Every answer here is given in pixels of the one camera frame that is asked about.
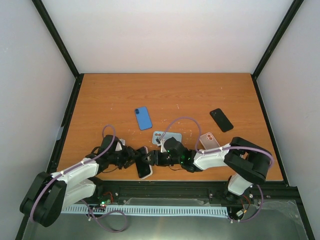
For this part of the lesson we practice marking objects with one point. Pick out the pink phone case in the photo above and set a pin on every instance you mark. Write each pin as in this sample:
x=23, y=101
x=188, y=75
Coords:
x=208, y=141

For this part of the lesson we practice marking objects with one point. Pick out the blue phone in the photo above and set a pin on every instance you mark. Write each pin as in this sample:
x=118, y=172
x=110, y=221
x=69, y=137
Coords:
x=143, y=118

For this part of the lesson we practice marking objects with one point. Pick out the light blue cable duct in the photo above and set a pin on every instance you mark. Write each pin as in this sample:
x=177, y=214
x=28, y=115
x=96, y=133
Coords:
x=162, y=211

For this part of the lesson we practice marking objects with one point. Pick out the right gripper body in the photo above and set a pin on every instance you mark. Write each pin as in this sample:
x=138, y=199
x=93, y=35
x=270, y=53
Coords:
x=163, y=161

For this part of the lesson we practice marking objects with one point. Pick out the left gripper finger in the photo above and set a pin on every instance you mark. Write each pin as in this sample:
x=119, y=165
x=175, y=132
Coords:
x=140, y=153
x=126, y=163

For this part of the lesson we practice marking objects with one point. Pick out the light blue phone case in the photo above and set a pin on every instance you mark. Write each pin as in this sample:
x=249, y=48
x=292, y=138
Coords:
x=158, y=134

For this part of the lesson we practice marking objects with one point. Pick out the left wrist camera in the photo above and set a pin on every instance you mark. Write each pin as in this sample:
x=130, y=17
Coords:
x=120, y=145

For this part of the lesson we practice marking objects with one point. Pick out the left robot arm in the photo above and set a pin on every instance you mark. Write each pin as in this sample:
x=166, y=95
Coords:
x=50, y=193

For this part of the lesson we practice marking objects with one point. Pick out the white phone case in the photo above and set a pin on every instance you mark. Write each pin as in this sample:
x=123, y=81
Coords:
x=150, y=171

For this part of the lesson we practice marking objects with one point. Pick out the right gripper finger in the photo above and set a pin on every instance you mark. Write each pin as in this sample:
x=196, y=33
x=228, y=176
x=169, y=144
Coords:
x=149, y=156
x=150, y=161

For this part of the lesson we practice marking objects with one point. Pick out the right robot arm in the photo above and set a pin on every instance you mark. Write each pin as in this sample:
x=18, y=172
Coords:
x=250, y=162

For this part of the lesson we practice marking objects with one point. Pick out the black aluminium frame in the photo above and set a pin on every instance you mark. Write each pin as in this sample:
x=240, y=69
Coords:
x=279, y=190

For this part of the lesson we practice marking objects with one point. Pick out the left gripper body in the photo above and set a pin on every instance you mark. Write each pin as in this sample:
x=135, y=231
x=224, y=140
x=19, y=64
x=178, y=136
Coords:
x=120, y=159

